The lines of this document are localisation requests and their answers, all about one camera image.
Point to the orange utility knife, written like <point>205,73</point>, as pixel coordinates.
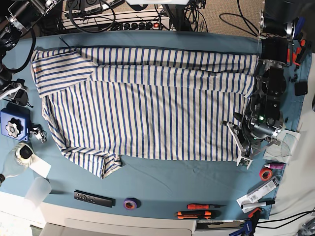
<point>197,214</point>

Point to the leaf pattern card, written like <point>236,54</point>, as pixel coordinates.
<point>285,150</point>

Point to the blue box with knob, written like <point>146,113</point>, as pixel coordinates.
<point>15,122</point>

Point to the red screwdriver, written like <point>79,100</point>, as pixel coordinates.
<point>195,206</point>

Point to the black power strip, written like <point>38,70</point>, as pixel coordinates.
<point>135,26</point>

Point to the small black box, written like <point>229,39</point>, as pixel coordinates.
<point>301,88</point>

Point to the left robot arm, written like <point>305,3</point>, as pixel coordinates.
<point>280,24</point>

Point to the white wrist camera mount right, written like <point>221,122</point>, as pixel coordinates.
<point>11,90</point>

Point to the translucent plastic cup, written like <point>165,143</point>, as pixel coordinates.
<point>38,191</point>

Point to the orange tape roll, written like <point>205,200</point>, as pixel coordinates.
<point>265,174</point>

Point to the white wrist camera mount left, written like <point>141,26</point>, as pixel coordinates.
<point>241,147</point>

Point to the blue black clamp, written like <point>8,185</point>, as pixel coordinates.
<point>248,228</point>

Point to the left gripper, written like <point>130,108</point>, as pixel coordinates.
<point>258,127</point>

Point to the small purple tube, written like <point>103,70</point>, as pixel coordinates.
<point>276,166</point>

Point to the purple tape roll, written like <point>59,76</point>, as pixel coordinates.
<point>130,203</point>

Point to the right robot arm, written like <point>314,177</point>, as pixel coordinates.
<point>17,18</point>

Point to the black marker pen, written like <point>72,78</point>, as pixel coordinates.
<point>258,204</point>

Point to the black remote control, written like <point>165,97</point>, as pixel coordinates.
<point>94,199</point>

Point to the clear plastic bottle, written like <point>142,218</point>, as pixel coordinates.
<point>17,161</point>

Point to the white packaged item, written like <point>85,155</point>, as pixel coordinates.
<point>259,192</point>

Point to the blue white striped T-shirt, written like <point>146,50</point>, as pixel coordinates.
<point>102,103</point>

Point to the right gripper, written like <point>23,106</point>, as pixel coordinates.
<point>21,97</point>

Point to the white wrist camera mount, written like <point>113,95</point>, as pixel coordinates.
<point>241,147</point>
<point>11,90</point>

